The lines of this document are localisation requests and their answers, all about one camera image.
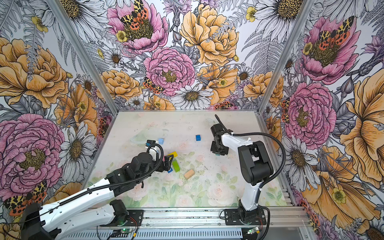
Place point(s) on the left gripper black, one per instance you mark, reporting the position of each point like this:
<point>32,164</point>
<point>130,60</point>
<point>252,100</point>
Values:
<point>167,164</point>

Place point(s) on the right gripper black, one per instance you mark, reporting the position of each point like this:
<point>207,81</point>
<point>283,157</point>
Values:
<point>213,149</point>

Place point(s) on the green rectangular block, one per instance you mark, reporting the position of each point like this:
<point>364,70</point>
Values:
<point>176,166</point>

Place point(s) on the yellow rectangular block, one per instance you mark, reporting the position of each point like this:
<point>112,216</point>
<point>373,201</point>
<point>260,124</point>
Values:
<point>174,154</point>

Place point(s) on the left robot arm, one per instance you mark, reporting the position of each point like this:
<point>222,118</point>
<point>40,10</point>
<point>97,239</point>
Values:
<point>95,206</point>

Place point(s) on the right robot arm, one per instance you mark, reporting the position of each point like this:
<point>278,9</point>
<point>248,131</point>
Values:
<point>254,160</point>

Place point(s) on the natural wood rectangular block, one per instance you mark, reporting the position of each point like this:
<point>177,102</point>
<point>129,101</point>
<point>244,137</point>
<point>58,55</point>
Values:
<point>189,174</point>

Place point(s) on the light blue cube far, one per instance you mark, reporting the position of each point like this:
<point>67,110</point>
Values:
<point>161,141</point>

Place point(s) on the aluminium front rail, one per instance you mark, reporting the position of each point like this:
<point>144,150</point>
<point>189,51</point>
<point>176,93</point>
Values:
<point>172,218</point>

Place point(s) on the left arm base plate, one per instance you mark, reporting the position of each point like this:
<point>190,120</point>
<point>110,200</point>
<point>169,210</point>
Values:
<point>130,218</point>

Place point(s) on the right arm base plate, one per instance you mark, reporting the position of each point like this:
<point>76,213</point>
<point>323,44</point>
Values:
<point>238,216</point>

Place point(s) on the white vented cable duct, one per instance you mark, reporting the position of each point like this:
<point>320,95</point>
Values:
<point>160,234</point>

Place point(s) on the right aluminium corner post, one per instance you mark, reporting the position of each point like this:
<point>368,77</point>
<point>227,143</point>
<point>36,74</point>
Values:
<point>303,15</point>

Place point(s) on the aluminium corner post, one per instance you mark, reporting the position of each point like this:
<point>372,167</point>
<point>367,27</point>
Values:
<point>68,29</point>
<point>303,15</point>

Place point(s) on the left aluminium corner post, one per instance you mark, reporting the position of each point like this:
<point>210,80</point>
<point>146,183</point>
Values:
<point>68,29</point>

